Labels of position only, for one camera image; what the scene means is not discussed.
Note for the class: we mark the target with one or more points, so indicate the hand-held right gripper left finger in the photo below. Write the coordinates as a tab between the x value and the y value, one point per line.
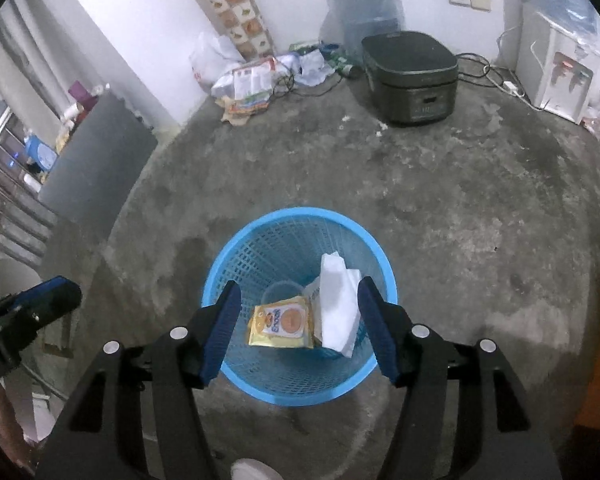
219	340

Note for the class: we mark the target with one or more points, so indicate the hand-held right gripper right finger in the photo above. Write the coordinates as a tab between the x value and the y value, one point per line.
380	340

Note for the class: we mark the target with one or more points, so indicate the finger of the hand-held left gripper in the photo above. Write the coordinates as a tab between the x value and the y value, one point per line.
50	296

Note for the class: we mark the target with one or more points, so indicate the blue plastic mesh basket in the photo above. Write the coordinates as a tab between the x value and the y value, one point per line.
280	230

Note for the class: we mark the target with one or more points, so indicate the white paper tissue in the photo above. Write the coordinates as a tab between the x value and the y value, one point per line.
337	305

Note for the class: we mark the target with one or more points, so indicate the yellow snack packet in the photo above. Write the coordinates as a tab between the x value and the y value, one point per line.
285	322

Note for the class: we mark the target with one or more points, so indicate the clear plastic cup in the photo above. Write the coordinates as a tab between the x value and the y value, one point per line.
280	291

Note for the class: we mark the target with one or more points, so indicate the white small carton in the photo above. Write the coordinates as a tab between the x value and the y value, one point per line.
312	300

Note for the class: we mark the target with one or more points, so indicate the metal shelf rack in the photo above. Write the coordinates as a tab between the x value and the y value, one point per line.
5	200

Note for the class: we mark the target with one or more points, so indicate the grey cabinet with clutter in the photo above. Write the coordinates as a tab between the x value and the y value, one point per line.
95	170

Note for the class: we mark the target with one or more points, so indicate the purple cup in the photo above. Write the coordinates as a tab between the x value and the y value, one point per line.
80	94

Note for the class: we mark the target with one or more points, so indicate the pile of printed packets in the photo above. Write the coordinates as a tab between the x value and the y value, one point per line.
247	85

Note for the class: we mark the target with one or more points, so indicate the black bucket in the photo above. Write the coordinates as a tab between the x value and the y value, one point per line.
410	75

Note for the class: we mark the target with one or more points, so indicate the crumpled white plastic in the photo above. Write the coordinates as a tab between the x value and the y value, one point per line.
312	67

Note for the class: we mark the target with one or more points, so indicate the white plastic bag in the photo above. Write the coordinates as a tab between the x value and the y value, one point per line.
210	57

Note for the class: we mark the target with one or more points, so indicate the white water dispenser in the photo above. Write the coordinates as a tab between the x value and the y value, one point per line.
545	60

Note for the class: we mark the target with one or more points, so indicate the plastic-wrapped water jug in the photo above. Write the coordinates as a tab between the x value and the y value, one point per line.
365	5

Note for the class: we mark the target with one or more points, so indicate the patterned rolled mat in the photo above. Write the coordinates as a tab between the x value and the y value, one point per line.
230	0

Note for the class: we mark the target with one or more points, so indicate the blue dispenser water bottle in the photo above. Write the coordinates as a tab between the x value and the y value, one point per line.
570	5

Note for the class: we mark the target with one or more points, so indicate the beige wall switch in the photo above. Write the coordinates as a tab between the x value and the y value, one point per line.
481	0

